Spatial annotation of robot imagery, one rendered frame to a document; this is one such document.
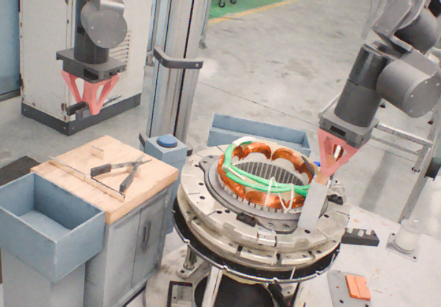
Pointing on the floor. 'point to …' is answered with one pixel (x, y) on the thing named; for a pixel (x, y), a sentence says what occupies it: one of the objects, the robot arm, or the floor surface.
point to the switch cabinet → (40, 72)
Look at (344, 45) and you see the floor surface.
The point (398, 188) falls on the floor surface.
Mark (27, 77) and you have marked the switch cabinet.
